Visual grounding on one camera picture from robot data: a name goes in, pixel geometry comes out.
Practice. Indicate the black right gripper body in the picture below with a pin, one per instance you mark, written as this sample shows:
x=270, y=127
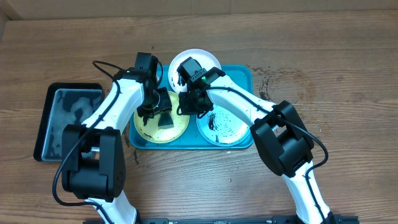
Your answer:
x=193, y=109

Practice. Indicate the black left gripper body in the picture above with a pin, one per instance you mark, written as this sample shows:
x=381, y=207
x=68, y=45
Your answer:
x=157, y=104

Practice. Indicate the green yellow sponge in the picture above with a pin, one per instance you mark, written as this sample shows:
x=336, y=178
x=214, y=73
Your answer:
x=165, y=121

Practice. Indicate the yellow-green plate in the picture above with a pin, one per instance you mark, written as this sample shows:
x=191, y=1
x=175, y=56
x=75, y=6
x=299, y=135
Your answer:
x=153, y=133

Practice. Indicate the light blue plate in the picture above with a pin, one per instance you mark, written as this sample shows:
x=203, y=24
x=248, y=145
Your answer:
x=223, y=129

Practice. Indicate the white plate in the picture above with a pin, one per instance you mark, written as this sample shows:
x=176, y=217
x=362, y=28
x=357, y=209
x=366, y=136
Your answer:
x=204, y=58

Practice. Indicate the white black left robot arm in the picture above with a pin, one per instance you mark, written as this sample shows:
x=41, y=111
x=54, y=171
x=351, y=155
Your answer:
x=93, y=169

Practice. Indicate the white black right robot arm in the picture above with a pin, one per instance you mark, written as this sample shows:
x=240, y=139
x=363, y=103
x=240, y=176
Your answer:
x=281, y=138

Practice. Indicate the blue plastic tray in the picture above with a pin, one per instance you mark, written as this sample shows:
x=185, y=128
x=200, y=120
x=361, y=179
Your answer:
x=191, y=139

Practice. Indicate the black water basin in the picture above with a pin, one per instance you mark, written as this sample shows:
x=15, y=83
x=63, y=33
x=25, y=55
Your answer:
x=65, y=103

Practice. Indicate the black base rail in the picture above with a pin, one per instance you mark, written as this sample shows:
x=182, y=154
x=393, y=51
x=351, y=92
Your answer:
x=280, y=219

